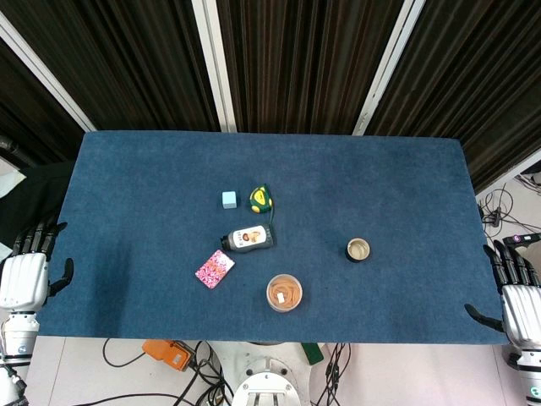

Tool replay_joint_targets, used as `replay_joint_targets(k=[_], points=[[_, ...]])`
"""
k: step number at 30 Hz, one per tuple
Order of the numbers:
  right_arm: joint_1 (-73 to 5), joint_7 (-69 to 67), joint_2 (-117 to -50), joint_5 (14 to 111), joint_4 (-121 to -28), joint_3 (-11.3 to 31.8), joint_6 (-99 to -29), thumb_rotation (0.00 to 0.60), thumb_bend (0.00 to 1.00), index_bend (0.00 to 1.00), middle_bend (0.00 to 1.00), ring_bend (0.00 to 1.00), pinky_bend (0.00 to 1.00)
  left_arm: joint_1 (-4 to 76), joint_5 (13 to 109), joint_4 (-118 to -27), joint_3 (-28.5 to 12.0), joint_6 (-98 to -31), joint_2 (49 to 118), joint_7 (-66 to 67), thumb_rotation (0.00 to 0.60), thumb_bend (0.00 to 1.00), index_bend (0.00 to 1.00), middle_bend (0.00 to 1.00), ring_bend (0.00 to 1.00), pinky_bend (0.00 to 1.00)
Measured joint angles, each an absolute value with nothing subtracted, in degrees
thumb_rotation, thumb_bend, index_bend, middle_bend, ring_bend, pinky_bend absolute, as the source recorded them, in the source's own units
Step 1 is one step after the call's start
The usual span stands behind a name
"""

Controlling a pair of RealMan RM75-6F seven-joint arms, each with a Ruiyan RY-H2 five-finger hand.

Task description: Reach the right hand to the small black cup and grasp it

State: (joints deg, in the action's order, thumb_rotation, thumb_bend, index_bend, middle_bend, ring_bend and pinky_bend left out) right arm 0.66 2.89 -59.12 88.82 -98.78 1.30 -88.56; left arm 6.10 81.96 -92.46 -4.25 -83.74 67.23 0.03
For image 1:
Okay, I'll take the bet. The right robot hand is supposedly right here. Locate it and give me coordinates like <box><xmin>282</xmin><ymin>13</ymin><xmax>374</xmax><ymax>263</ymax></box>
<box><xmin>463</xmin><ymin>239</ymin><xmax>541</xmax><ymax>348</ymax></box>

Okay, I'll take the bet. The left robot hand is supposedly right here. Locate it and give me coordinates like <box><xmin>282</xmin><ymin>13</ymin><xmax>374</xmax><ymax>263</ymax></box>
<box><xmin>0</xmin><ymin>221</ymin><xmax>75</xmax><ymax>313</ymax></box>

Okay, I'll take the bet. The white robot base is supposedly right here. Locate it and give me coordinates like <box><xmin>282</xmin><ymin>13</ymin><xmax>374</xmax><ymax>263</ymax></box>
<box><xmin>210</xmin><ymin>340</ymin><xmax>335</xmax><ymax>406</ymax></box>

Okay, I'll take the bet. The black device with pink sticker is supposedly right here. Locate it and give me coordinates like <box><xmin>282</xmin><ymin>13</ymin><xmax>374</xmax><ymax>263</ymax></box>
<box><xmin>501</xmin><ymin>232</ymin><xmax>541</xmax><ymax>248</ymax></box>

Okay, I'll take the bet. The black cloth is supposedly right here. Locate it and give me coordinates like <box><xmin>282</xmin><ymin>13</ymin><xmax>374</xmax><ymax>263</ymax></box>
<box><xmin>0</xmin><ymin>160</ymin><xmax>77</xmax><ymax>250</ymax></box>

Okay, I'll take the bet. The orange pedal box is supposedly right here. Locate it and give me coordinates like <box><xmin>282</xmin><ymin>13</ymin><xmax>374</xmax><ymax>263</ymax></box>
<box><xmin>141</xmin><ymin>339</ymin><xmax>196</xmax><ymax>373</ymax></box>

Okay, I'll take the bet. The pink patterned card box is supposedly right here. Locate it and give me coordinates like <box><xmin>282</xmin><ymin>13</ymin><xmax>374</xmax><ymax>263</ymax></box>
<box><xmin>194</xmin><ymin>249</ymin><xmax>236</xmax><ymax>290</ymax></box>

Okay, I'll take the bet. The green flat piece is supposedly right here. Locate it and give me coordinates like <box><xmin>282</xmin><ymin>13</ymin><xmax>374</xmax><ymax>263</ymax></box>
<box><xmin>300</xmin><ymin>342</ymin><xmax>325</xmax><ymax>365</ymax></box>

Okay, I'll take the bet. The black bottle with label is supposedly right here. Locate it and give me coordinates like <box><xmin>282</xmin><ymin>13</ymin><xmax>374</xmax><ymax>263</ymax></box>
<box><xmin>219</xmin><ymin>223</ymin><xmax>277</xmax><ymax>255</ymax></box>

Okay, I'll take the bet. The clear container with rubber bands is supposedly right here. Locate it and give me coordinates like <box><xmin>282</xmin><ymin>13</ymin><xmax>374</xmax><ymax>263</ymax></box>
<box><xmin>265</xmin><ymin>273</ymin><xmax>303</xmax><ymax>313</ymax></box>

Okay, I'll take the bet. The yellow green tape measure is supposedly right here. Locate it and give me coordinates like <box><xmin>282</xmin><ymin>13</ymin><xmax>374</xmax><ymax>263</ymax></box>
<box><xmin>247</xmin><ymin>183</ymin><xmax>274</xmax><ymax>215</ymax></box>

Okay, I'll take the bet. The blue table cloth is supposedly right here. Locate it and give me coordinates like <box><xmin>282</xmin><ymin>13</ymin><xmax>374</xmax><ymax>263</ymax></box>
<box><xmin>36</xmin><ymin>130</ymin><xmax>509</xmax><ymax>346</ymax></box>

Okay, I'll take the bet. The black floor cable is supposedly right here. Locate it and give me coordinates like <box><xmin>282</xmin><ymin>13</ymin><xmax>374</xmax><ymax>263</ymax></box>
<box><xmin>102</xmin><ymin>337</ymin><xmax>147</xmax><ymax>368</ymax></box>

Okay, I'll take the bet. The black cable bundle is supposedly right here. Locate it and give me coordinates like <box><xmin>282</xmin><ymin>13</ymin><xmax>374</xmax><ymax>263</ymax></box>
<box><xmin>312</xmin><ymin>342</ymin><xmax>352</xmax><ymax>406</ymax></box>

